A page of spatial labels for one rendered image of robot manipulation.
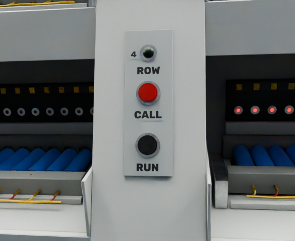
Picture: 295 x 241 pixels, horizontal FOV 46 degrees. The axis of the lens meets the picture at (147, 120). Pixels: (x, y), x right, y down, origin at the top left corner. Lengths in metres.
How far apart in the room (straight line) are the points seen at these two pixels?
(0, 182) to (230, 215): 0.22
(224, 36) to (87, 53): 0.12
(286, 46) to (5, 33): 0.25
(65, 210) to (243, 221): 0.16
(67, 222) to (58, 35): 0.17
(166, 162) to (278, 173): 0.12
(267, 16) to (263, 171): 0.14
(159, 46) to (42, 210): 0.19
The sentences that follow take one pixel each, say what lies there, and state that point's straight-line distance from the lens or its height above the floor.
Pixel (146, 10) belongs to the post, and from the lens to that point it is 0.31.
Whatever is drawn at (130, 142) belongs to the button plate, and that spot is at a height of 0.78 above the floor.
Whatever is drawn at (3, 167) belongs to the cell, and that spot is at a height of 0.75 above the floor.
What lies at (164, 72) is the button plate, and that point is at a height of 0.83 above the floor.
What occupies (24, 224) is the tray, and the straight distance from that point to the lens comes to 0.33.
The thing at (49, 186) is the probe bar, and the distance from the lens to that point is 0.36.
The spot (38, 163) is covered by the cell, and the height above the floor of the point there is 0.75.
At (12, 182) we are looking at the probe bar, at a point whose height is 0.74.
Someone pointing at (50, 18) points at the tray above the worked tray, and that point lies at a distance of 0.33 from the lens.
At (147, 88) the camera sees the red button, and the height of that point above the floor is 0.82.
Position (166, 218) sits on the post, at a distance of 0.29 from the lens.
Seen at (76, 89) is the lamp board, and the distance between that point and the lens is 0.46.
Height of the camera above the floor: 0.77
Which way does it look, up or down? 6 degrees up
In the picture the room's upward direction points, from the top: 1 degrees clockwise
